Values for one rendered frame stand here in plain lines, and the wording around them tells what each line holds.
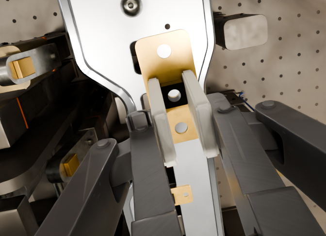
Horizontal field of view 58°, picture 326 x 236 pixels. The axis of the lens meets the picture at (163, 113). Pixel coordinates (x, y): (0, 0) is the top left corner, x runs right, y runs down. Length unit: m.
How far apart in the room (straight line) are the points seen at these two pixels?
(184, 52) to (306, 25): 0.68
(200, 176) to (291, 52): 0.46
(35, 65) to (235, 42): 0.30
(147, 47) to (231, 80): 0.63
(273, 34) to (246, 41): 0.34
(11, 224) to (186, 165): 0.29
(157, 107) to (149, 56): 0.06
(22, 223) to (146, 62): 0.25
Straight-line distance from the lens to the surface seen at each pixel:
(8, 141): 0.42
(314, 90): 0.92
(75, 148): 0.48
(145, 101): 0.50
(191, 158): 0.53
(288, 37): 0.86
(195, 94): 0.16
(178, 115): 0.22
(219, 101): 0.16
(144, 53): 0.21
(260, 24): 0.51
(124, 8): 0.42
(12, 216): 0.38
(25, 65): 0.41
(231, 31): 0.50
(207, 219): 0.61
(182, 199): 0.57
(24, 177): 0.36
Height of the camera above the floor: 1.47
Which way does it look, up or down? 70 degrees down
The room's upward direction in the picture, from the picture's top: 169 degrees clockwise
